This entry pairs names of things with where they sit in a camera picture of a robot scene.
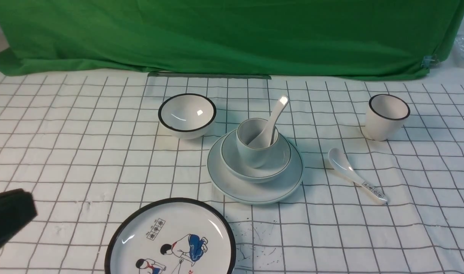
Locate blue binder clip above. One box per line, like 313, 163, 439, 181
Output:
420, 54, 440, 69

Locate white checkered tablecloth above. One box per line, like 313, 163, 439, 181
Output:
0, 73, 464, 274

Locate green backdrop cloth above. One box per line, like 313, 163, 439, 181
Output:
0, 0, 464, 81

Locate black-rimmed white bowl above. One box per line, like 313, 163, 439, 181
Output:
158, 93, 217, 139

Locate green-rimmed white cup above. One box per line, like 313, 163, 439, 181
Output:
236, 118, 279, 168

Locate plain white ceramic spoon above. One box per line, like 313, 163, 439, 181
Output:
249, 96, 289, 149

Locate white spoon with lettering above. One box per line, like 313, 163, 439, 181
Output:
328, 148, 388, 204

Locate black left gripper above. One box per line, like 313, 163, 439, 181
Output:
0, 188, 38, 249

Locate green-rimmed white bowl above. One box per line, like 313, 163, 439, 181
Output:
221, 130, 292, 183

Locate black-rimmed illustrated plate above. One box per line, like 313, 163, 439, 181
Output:
104, 198, 236, 274

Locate black-rimmed white cup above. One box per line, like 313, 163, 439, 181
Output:
365, 94, 411, 142

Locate green-rimmed white plate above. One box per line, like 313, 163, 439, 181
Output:
207, 132, 304, 204

